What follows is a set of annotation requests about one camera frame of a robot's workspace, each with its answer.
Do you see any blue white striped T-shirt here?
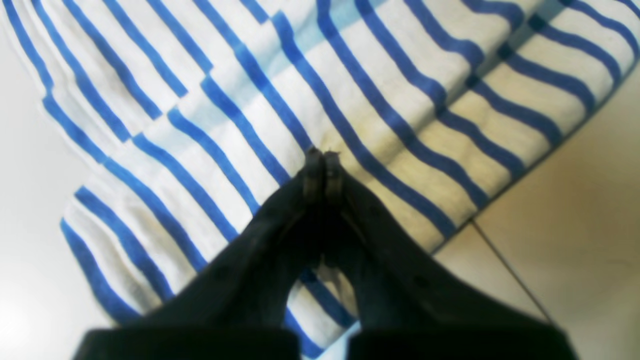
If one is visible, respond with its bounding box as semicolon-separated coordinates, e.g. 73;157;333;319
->
0;0;640;360

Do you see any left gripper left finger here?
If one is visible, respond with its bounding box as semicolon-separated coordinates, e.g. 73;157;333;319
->
74;149;326;360

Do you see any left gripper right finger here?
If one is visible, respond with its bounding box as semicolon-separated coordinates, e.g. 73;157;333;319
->
323;152;578;360

